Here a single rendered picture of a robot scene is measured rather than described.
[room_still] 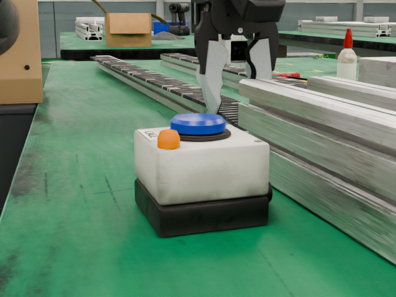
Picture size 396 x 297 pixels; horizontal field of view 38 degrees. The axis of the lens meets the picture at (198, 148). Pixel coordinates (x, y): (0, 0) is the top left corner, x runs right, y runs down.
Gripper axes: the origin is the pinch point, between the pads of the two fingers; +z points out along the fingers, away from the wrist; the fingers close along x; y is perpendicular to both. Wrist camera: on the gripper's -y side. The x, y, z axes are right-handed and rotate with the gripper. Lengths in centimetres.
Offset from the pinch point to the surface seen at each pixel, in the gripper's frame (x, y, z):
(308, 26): -208, 368, 0
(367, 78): -13.7, -6.4, -3.4
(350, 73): -38, 35, 1
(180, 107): 2.5, 16.8, 2.5
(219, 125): 12.2, -27.3, -3.4
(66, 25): -76, 1077, 5
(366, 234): 5.2, -35.2, 2.7
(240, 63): -32, 80, 2
